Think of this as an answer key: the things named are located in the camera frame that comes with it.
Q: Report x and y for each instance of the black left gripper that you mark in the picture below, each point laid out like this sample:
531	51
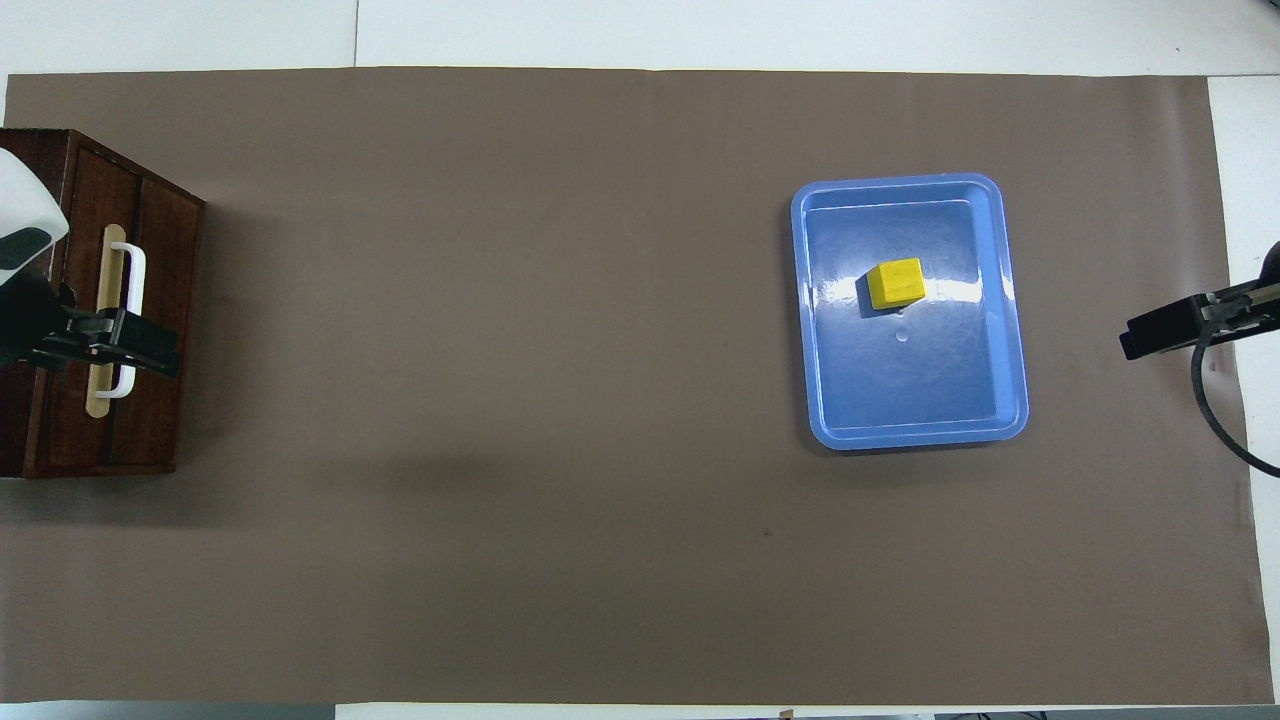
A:
25	320

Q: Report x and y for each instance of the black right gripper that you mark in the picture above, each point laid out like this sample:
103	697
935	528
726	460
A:
1245	310

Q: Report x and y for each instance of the dark wooden drawer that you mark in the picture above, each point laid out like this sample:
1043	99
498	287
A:
80	200

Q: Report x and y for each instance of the yellow cube block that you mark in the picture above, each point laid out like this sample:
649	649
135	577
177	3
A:
895	283

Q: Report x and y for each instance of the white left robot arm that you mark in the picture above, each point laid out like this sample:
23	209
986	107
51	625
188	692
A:
30	200

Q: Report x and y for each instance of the dark wooden drawer cabinet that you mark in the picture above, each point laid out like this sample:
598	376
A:
165	420

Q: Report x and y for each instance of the blue plastic tray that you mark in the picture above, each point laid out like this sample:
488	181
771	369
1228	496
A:
920	390

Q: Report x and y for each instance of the brown table mat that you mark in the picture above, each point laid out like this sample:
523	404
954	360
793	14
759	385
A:
500	420

